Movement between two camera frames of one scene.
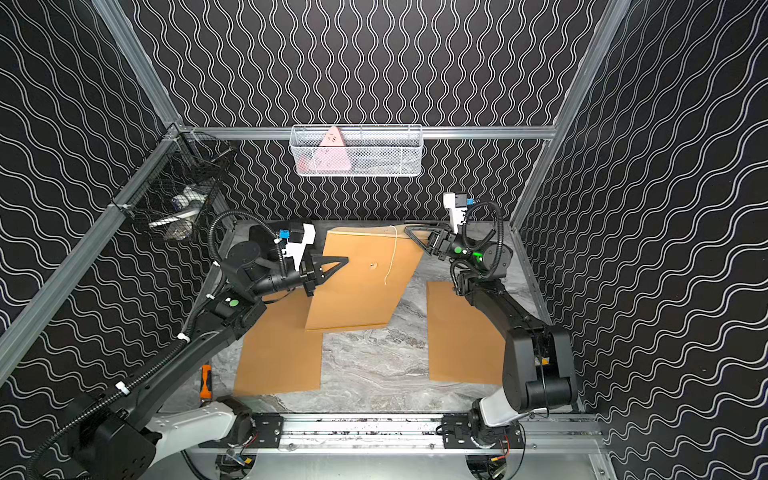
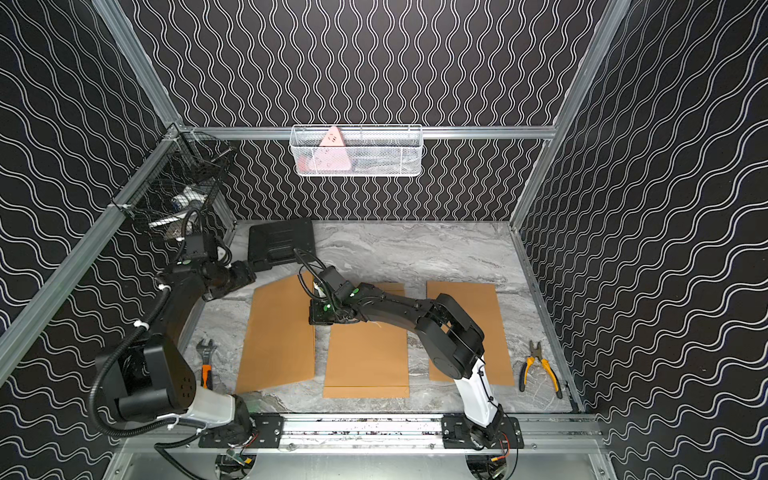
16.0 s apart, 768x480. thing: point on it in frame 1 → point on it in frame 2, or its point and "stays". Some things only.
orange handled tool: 206,382 stays
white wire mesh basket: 357,150 stays
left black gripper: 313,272 → 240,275
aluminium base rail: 454,433 stays
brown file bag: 364,291 → 367,360
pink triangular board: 330,156 stays
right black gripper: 444,244 → 313,315
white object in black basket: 186,207 stays
